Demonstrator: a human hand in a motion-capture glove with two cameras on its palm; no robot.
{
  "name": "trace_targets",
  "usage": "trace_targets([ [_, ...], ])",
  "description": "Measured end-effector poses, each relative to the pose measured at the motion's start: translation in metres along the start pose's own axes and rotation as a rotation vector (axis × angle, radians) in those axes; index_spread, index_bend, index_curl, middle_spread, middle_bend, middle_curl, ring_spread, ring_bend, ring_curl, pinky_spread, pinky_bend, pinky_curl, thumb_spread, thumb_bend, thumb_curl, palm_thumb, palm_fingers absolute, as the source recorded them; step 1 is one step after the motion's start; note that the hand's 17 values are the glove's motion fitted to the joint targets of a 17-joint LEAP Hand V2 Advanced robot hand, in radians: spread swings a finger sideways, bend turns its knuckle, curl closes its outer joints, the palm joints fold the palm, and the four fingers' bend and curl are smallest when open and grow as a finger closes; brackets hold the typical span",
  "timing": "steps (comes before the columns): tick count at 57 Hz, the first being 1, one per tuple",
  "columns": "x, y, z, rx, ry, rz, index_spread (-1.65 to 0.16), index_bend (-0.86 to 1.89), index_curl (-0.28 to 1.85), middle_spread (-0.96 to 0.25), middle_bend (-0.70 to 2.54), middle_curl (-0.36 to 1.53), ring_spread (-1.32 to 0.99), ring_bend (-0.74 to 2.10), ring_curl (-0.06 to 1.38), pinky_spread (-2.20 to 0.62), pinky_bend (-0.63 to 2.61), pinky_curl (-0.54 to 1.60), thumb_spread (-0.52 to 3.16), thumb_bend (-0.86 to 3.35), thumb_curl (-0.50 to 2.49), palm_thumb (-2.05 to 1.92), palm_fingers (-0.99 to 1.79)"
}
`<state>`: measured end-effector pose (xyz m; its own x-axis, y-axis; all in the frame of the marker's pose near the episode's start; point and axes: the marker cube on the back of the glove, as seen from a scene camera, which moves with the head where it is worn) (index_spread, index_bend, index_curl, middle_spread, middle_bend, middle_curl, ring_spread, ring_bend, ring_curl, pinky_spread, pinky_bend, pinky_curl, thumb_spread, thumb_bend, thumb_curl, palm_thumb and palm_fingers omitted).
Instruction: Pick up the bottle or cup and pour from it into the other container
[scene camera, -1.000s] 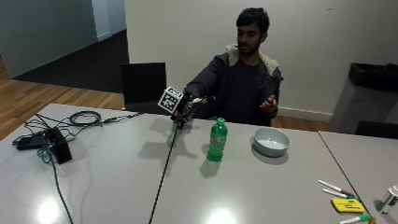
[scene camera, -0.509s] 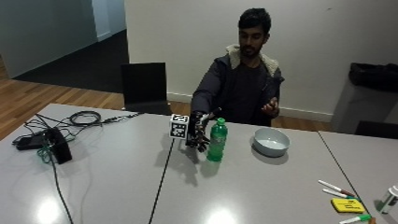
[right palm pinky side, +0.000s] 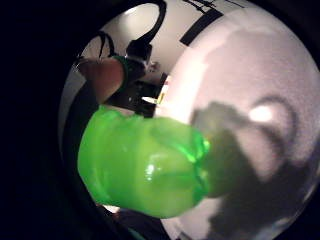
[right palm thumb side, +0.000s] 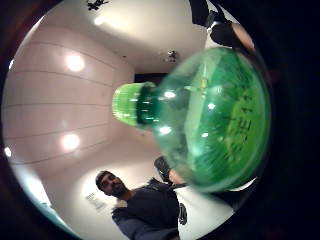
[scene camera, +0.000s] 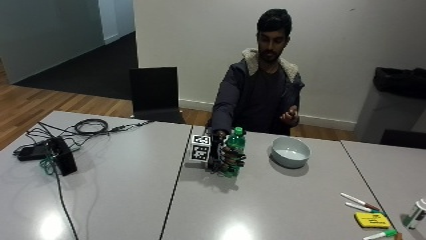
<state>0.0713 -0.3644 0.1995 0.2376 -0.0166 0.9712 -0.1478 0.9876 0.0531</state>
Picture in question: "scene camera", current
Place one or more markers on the green plastic bottle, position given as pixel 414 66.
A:
pixel 234 143

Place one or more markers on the white marker cube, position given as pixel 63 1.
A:
pixel 199 148

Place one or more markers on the the person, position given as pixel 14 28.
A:
pixel 261 93

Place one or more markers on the grey bowl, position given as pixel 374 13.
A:
pixel 290 152

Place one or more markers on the grey bin with black bag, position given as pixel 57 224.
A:
pixel 390 100

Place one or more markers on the black chair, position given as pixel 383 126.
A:
pixel 154 95
pixel 402 138

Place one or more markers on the black chair back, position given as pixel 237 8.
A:
pixel 402 138

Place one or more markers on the red capped white marker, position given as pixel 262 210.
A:
pixel 359 201

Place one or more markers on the green capped white marker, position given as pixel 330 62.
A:
pixel 380 234
pixel 360 207

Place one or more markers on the yellow whiteboard eraser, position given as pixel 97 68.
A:
pixel 371 220

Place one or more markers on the black electronic box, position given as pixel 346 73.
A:
pixel 62 156

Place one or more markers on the white spray bottle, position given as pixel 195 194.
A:
pixel 415 213

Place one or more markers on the black flat device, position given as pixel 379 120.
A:
pixel 29 152

